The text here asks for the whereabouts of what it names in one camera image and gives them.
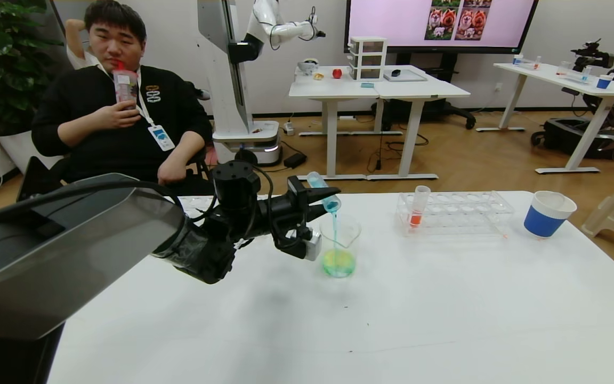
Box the white standing desk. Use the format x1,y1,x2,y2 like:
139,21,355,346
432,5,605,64
367,66,471,181
288,66,379,182

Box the man's left hand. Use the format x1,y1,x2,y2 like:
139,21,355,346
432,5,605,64
158,160,188,185

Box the person in white shirt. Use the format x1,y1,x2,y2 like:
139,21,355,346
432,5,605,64
64,19,100,70

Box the test tube with orange pigment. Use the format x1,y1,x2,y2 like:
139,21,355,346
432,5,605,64
409,185,432,230

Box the clear glass beaker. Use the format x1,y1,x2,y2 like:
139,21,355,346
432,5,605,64
319,214,362,278

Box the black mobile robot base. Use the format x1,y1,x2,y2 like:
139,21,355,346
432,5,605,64
530,117,614,161

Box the clear plastic drawer organizer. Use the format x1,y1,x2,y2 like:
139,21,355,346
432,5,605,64
348,37,387,82

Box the green leafy plant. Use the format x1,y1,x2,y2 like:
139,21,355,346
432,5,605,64
0,0,65,137

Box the black floor cable bundle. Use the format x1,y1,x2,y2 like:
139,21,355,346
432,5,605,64
365,131,430,173

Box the small distant tube rack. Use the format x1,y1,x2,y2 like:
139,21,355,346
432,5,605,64
511,54,542,71

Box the grey flat tray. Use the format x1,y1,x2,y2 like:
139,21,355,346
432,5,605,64
383,69,427,83

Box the clear plastic test tube rack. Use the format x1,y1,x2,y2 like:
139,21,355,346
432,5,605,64
178,195,217,219
395,191,515,236

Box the man's right hand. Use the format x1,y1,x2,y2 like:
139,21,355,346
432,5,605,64
94,101,141,130

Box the test tube with yellow pigment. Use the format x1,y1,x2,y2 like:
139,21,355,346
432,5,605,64
538,190,568,209

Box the plastic drink cup pink lid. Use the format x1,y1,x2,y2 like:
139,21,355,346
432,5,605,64
112,60,139,107

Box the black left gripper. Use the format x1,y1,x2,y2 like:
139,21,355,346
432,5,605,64
258,175,342,229

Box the long white table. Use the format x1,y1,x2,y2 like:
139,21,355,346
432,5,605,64
475,62,614,175

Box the black chair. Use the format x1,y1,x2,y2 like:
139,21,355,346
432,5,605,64
17,156,68,202

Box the white planter pot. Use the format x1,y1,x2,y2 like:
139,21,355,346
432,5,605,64
0,131,46,174

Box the white cup with blue sleeve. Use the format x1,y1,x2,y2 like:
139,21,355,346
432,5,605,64
523,191,578,238

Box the large wall display screen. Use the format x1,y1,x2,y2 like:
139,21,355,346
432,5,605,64
343,0,539,55

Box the man in black sweater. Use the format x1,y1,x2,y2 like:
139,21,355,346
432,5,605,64
31,0,216,198

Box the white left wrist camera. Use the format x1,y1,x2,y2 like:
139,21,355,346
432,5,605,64
297,228,322,262

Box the white robot tower with base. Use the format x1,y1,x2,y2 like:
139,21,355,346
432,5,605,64
196,0,284,168

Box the white blue lanyard badge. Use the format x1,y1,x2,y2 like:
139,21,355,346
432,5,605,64
148,124,176,152

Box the test tube with blue pigment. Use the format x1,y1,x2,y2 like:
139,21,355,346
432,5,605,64
307,171,342,213

